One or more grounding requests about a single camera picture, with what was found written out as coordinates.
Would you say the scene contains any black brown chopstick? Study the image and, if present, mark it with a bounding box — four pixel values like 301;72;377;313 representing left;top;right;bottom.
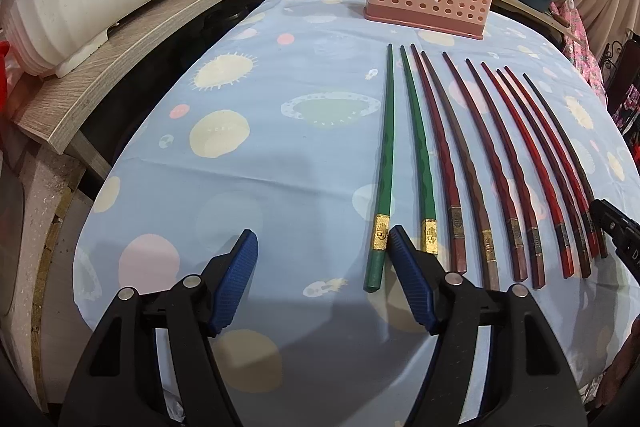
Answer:
523;74;608;259

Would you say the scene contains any green chopstick gold band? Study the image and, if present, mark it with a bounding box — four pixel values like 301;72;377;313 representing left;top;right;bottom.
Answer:
399;46;438;256
363;43;395;294

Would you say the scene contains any dark red chopstick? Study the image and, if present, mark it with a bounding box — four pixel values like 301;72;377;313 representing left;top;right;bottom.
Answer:
410;43;468;274

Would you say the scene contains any dark brown chopstick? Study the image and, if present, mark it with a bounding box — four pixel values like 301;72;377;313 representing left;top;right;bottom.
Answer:
497;69;591;279

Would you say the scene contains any bright red chopstick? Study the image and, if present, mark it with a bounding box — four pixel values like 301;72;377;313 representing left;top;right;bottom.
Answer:
480;62;576;280

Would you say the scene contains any red brown chopstick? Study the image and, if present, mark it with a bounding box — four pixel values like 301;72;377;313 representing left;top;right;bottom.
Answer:
441;51;530;283

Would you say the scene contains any maroon chopstick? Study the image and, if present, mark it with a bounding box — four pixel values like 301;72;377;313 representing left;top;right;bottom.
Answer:
464;57;548;291

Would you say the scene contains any light blue planet tablecloth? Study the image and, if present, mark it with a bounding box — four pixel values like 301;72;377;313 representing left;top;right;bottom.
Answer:
73;0;639;426

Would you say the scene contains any pink floral garment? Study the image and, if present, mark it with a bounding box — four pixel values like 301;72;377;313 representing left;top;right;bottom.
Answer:
556;0;608;106

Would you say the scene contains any wooden side shelf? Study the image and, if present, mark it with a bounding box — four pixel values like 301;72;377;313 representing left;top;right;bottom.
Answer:
10;0;224;154

